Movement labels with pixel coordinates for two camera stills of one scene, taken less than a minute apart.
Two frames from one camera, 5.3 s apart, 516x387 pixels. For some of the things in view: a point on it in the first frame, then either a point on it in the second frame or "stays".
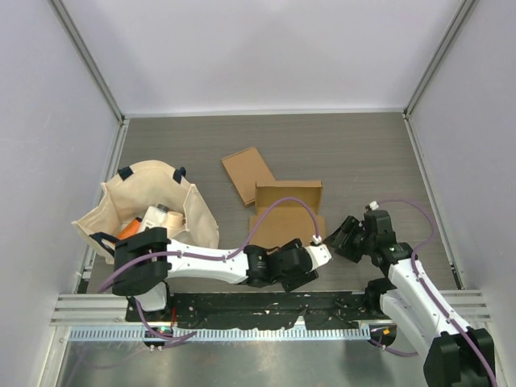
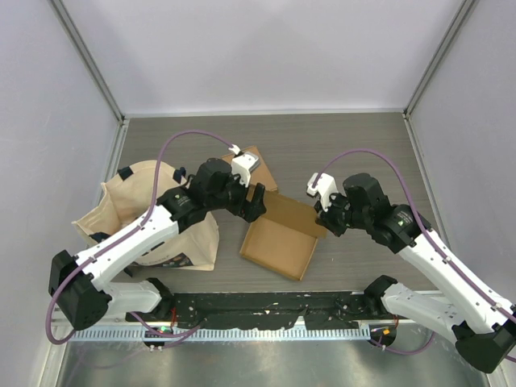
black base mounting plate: (325, 310) stays
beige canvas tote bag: (128, 191) stays
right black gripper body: (357, 242) to (339, 216)
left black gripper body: (289, 283) to (235, 197)
